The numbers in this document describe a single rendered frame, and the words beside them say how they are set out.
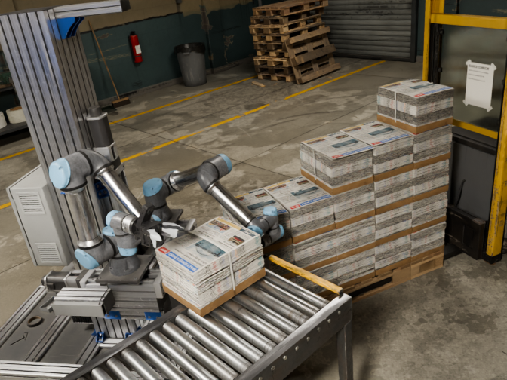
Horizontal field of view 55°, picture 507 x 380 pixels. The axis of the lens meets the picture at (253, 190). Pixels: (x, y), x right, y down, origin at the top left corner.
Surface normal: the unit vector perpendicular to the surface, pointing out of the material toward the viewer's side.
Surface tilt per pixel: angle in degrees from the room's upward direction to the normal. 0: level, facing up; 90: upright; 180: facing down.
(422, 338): 0
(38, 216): 90
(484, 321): 0
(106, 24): 90
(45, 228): 90
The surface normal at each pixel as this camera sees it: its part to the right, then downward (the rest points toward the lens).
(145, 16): 0.68, 0.25
